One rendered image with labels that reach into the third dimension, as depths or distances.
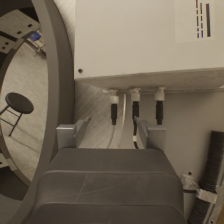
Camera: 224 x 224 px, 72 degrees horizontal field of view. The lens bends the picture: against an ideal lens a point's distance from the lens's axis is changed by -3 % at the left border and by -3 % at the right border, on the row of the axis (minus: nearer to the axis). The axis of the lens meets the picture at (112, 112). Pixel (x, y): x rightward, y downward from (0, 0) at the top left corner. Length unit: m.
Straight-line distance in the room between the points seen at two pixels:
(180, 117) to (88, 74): 0.17
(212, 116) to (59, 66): 0.27
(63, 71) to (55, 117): 0.09
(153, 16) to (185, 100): 0.15
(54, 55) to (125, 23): 0.17
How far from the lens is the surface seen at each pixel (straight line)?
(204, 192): 0.28
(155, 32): 0.18
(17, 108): 2.04
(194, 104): 0.28
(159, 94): 0.24
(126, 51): 0.18
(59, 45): 0.33
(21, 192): 1.08
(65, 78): 0.32
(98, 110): 0.31
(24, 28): 1.02
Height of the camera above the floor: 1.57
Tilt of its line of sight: 15 degrees down
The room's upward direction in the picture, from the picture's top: 46 degrees clockwise
